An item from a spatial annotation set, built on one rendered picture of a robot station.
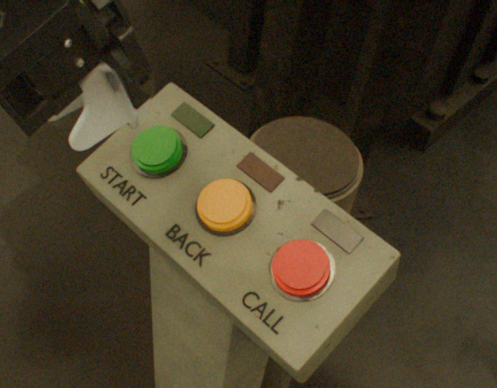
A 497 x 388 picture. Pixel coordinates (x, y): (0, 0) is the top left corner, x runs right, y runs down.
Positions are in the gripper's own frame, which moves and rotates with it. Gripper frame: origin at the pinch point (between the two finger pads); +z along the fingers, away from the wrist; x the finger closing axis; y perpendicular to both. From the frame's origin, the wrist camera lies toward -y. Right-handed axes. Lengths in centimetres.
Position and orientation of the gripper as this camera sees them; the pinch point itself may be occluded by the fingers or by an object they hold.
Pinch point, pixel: (134, 106)
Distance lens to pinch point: 44.9
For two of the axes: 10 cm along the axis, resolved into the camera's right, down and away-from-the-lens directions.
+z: 1.4, 4.3, 8.9
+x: 7.2, 5.7, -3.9
